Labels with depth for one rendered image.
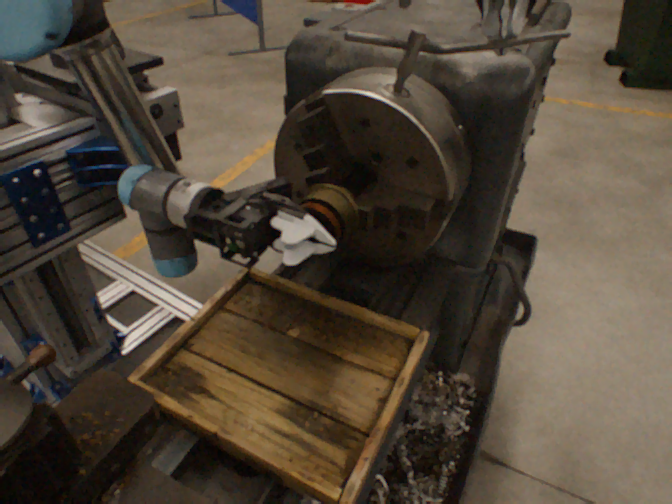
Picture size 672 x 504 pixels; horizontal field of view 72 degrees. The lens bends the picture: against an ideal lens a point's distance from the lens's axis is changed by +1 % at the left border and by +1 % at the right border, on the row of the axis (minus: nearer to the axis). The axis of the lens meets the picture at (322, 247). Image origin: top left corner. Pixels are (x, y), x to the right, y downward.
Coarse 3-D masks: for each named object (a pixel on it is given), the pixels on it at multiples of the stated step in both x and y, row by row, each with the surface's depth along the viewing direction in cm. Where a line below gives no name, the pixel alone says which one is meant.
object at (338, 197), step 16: (320, 192) 66; (336, 192) 66; (304, 208) 64; (320, 208) 64; (336, 208) 64; (352, 208) 67; (320, 224) 71; (336, 224) 64; (352, 224) 67; (336, 240) 65
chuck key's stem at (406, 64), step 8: (416, 32) 61; (424, 32) 62; (408, 40) 62; (416, 40) 62; (416, 48) 62; (408, 56) 63; (416, 56) 63; (400, 64) 65; (408, 64) 64; (400, 72) 65; (408, 72) 65; (400, 80) 66; (392, 88) 68; (400, 88) 67
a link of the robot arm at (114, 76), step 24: (96, 0) 66; (96, 24) 67; (72, 48) 66; (96, 48) 68; (72, 72) 70; (96, 72) 70; (120, 72) 72; (96, 96) 72; (120, 96) 73; (120, 120) 74; (144, 120) 77; (120, 144) 77; (144, 144) 78; (168, 168) 82
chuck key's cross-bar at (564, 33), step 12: (348, 36) 60; (360, 36) 60; (372, 36) 61; (528, 36) 66; (540, 36) 66; (552, 36) 66; (564, 36) 67; (396, 48) 63; (408, 48) 63; (432, 48) 64; (444, 48) 64; (456, 48) 64; (468, 48) 65; (480, 48) 65; (492, 48) 66
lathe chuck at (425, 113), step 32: (352, 96) 67; (384, 96) 65; (416, 96) 68; (288, 128) 75; (352, 128) 70; (384, 128) 67; (416, 128) 65; (448, 128) 69; (288, 160) 79; (384, 160) 70; (416, 160) 68; (448, 160) 67; (352, 192) 82; (416, 192) 70; (448, 192) 68; (352, 256) 84; (384, 256) 80; (416, 256) 77
